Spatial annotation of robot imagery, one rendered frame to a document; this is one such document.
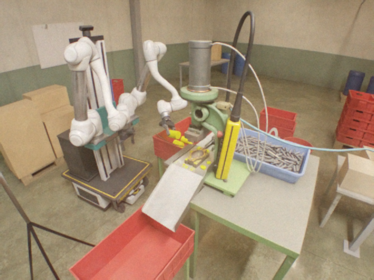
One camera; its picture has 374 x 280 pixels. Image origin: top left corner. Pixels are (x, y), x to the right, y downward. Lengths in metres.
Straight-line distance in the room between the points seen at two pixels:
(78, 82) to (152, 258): 1.25
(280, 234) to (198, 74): 0.90
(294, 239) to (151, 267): 0.84
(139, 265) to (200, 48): 1.30
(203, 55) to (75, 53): 0.79
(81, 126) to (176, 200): 0.88
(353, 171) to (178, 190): 1.58
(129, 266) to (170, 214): 0.44
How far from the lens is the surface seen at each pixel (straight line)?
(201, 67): 1.08
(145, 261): 1.43
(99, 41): 2.07
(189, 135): 1.21
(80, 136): 1.61
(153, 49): 1.90
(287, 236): 1.11
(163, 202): 1.26
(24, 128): 3.14
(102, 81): 1.62
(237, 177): 1.27
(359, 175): 2.20
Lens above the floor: 1.80
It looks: 30 degrees down
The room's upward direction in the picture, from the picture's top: straight up
